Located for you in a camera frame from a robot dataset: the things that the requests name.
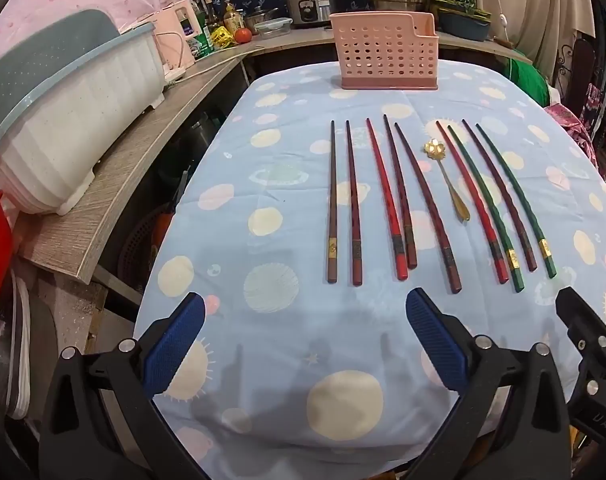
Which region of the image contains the pink electric kettle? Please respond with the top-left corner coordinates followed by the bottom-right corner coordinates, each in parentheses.
top-left (150, 0), bottom-right (210, 74)

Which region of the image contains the white power strip with cable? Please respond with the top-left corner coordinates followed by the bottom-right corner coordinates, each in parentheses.
top-left (162, 42), bottom-right (266, 87)

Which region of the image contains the gold flower-shaped spoon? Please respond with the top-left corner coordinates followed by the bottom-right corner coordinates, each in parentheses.
top-left (422, 140), bottom-right (471, 222)

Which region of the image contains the brown chopstick gold band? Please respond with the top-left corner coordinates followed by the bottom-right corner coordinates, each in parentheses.
top-left (326, 120), bottom-right (338, 282)

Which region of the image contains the red chopstick black band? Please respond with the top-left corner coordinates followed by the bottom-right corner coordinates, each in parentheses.
top-left (436, 120), bottom-right (510, 284)
top-left (365, 118), bottom-right (410, 281)

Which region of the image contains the white cord with switch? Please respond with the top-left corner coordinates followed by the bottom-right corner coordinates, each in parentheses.
top-left (487, 0), bottom-right (514, 47)

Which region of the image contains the maroon twisted chopstick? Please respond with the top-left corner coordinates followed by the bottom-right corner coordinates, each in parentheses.
top-left (394, 123), bottom-right (462, 294)
top-left (462, 119), bottom-right (538, 272)

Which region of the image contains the blue printed tablecloth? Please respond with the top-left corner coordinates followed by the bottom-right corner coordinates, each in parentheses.
top-left (133, 59), bottom-right (606, 467)

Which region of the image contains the wooden countertop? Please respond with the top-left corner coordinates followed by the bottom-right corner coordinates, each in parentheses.
top-left (19, 25), bottom-right (534, 286)

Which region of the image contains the blue planter with plant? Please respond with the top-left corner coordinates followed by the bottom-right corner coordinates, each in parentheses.
top-left (434, 0), bottom-right (494, 43)

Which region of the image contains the green bag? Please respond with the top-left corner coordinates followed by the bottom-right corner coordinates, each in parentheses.
top-left (505, 54), bottom-right (552, 107)

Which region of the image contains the dark red chopstick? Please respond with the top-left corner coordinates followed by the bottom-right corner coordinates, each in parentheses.
top-left (345, 120), bottom-right (364, 287)

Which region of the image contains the silver rice cooker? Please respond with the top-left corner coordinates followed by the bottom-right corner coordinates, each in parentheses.
top-left (284, 0), bottom-right (340, 30)

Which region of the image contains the clear plastic food container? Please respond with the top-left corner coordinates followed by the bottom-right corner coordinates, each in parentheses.
top-left (255, 17), bottom-right (294, 40)

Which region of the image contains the beige curtain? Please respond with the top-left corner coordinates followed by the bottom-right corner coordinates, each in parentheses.
top-left (470, 0), bottom-right (594, 82)

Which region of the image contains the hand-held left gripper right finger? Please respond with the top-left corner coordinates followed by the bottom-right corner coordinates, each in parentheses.
top-left (403, 288), bottom-right (574, 480)

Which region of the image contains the green chopstick gold band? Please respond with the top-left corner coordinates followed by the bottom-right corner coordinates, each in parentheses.
top-left (448, 125), bottom-right (526, 293)
top-left (475, 123), bottom-right (558, 280)

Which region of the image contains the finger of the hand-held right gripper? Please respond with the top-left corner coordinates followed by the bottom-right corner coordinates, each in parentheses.
top-left (555, 287), bottom-right (606, 402)

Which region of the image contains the yellow oil bottle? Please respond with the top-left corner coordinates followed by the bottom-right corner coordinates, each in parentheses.
top-left (223, 2), bottom-right (246, 36)

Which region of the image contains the small steel pot with lid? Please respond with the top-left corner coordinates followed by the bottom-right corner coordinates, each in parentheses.
top-left (245, 7), bottom-right (280, 32)

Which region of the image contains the pink floral bag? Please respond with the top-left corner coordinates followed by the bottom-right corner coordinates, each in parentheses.
top-left (543, 102), bottom-right (600, 162)

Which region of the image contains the dark brown patterned chopstick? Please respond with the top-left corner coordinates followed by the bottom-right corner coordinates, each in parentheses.
top-left (383, 114), bottom-right (418, 269)

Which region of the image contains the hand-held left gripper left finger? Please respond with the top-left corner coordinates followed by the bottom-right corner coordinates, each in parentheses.
top-left (38, 292), bottom-right (208, 480)

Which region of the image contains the pink perforated utensil basket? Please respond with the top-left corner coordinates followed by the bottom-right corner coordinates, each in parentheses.
top-left (330, 11), bottom-right (440, 92)

